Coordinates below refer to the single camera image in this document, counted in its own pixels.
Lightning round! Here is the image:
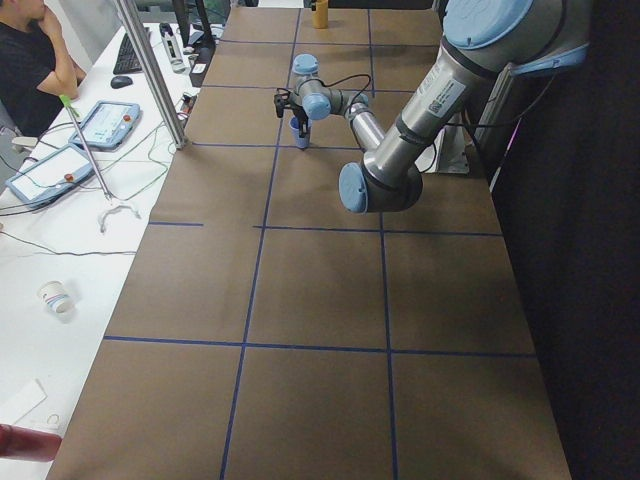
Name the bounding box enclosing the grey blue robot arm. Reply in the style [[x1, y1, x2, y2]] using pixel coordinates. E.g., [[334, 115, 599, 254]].
[[274, 1, 593, 213]]

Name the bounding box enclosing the red bottle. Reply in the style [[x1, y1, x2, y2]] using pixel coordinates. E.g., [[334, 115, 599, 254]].
[[1, 424, 62, 462]]

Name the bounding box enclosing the black keyboard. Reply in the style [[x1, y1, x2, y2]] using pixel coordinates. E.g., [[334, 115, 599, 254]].
[[112, 33, 142, 76]]

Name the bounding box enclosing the aluminium frame post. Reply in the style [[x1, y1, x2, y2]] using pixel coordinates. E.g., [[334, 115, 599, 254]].
[[115, 0, 187, 150]]

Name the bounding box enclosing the blue ribbed paper cup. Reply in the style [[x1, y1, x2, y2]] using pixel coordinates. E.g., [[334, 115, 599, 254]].
[[289, 116, 312, 150]]

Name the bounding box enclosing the white paper cup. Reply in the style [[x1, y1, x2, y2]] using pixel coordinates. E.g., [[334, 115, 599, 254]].
[[37, 281, 74, 314]]

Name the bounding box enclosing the seated person in black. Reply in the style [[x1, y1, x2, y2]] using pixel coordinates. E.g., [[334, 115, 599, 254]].
[[1, 0, 86, 137]]

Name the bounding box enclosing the lower teach pendant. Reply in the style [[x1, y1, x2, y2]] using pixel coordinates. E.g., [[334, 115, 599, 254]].
[[5, 144, 94, 209]]

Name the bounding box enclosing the black computer mouse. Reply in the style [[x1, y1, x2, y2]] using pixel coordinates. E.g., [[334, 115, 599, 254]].
[[110, 75, 133, 90]]

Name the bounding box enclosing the brown paper table cover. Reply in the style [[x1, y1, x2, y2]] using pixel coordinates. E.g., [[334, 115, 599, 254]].
[[49, 8, 569, 479]]

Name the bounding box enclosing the teach pendant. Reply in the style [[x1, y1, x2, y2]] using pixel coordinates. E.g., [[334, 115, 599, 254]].
[[5, 144, 94, 209], [80, 100, 141, 151]]

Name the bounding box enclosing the upper teach pendant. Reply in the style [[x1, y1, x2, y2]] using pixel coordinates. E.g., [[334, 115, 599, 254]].
[[80, 100, 141, 151]]

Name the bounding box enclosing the reacher grabber tool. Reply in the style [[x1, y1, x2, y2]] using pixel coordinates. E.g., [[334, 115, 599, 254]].
[[59, 95, 142, 234]]

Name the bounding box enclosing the black monitor stand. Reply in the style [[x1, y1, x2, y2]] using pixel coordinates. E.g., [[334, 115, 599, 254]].
[[172, 0, 216, 59]]

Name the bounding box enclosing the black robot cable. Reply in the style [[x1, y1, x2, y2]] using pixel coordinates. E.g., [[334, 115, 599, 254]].
[[319, 73, 374, 109]]

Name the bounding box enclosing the white paper strip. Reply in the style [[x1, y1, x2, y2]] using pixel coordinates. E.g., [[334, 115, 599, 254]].
[[1, 379, 48, 425]]

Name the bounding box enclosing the white handheld device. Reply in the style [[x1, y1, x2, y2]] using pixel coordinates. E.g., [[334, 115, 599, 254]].
[[159, 23, 187, 74]]

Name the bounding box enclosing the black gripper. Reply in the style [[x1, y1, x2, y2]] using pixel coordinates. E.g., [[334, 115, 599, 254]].
[[273, 87, 310, 138]]

